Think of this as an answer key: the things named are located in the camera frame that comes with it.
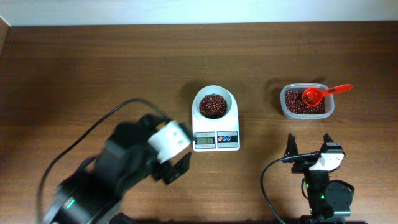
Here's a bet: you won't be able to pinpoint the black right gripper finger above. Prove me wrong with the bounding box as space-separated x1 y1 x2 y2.
320 133 342 152
284 133 299 162

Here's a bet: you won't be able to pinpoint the red plastic scoop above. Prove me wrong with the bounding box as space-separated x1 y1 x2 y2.
302 84 354 107

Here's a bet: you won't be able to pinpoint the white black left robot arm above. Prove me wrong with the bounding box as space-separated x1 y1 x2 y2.
41 114 194 223

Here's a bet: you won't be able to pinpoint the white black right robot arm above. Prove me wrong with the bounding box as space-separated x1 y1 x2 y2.
284 133 354 224

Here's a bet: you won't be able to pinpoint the white digital kitchen scale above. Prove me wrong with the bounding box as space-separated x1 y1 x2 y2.
191 90 241 152

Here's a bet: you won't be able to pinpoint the white round bowl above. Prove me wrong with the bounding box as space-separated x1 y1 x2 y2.
192 85 236 120

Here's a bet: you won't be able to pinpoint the red adzuki beans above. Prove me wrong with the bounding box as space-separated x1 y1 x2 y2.
199 91 326 119

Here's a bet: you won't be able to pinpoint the clear plastic bean container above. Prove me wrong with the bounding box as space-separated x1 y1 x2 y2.
280 83 335 119

